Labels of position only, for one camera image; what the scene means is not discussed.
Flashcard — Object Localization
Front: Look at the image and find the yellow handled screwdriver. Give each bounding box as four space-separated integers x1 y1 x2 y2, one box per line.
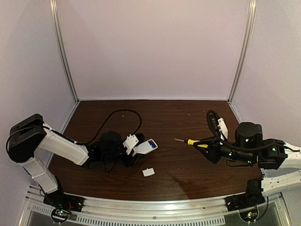
174 138 208 148

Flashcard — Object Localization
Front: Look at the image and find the white remote control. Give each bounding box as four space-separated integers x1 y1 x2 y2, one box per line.
133 139 157 155

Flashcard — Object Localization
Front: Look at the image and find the white battery cover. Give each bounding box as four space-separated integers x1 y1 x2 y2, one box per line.
142 168 155 177

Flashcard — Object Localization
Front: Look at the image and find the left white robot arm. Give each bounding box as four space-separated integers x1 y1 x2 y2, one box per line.
6 113 146 195

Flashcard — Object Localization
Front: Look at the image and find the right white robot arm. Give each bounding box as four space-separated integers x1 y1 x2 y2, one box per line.
187 119 301 170

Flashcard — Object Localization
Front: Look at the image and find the blue battery in remote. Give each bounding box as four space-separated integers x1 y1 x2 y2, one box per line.
148 139 158 150

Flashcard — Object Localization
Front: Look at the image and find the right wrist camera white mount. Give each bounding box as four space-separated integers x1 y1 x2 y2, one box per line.
206 110 228 141

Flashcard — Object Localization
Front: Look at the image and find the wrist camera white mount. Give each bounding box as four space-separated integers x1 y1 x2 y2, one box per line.
206 110 228 141
123 133 145 156

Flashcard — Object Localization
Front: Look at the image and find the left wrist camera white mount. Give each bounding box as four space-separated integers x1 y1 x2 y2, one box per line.
123 133 145 156

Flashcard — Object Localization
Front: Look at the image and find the right black camera cable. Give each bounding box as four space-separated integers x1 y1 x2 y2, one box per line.
206 109 285 153

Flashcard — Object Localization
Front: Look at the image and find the black camera cable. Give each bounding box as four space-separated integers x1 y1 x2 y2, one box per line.
84 109 143 145
206 109 285 153

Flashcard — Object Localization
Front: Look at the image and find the left black camera cable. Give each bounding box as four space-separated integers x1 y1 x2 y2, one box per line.
84 109 143 145

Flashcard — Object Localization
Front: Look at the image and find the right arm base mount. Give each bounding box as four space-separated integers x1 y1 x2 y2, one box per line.
224 192 269 224

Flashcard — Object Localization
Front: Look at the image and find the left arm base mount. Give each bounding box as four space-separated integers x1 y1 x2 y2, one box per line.
43 192 84 224

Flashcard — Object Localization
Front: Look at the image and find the left aluminium frame post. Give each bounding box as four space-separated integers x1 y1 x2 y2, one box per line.
50 0 79 104

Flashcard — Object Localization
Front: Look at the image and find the aluminium frame post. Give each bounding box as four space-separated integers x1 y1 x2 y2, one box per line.
50 0 79 104
228 0 257 104

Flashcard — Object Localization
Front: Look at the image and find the right aluminium frame post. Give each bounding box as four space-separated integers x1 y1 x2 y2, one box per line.
228 0 257 104

